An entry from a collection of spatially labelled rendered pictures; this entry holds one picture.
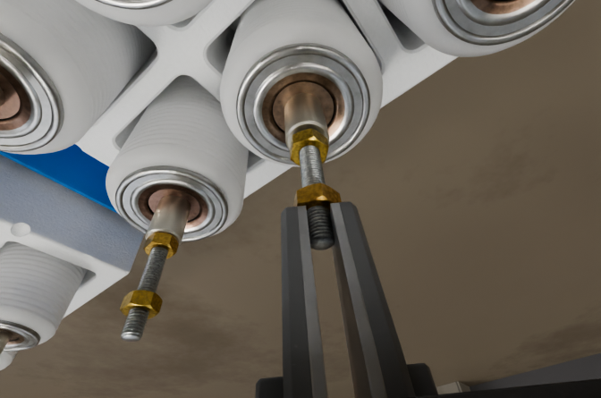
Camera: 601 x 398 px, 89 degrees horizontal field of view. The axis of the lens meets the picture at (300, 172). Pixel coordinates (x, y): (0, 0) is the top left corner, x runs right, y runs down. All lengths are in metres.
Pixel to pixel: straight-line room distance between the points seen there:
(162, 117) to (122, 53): 0.05
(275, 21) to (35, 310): 0.39
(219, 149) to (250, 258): 0.53
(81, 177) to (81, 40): 0.28
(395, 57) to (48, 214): 0.41
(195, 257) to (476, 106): 0.62
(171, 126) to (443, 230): 0.64
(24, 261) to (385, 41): 0.44
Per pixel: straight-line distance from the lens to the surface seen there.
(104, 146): 0.32
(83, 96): 0.21
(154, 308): 0.19
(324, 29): 0.17
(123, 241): 0.49
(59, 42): 0.20
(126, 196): 0.24
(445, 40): 0.19
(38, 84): 0.21
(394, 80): 0.26
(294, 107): 0.16
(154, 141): 0.22
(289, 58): 0.16
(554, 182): 0.78
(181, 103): 0.26
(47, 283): 0.47
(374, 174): 0.57
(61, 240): 0.46
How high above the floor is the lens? 0.41
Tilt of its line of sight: 49 degrees down
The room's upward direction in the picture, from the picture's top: 174 degrees clockwise
